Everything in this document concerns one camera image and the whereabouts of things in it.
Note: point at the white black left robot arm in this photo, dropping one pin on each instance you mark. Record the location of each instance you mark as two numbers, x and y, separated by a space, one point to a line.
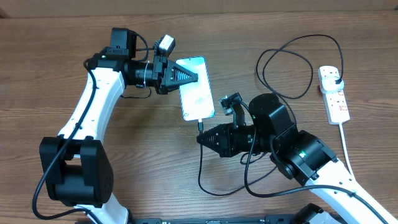
77 171

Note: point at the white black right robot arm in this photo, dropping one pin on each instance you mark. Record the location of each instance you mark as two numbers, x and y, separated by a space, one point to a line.
264 125

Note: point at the white power strip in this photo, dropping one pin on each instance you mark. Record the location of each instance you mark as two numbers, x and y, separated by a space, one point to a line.
335 103

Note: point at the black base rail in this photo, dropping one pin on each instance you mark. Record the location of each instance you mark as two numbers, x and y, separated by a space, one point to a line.
268 219

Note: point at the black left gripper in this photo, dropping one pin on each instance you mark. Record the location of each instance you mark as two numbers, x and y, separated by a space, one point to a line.
164 70

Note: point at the white charger plug adapter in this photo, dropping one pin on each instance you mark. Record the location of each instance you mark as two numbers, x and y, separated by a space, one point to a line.
329 85

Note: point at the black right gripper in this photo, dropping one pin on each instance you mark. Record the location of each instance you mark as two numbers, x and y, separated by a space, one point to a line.
225 146

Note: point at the blue Galaxy smartphone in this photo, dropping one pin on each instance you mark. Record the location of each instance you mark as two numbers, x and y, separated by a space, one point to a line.
196 97

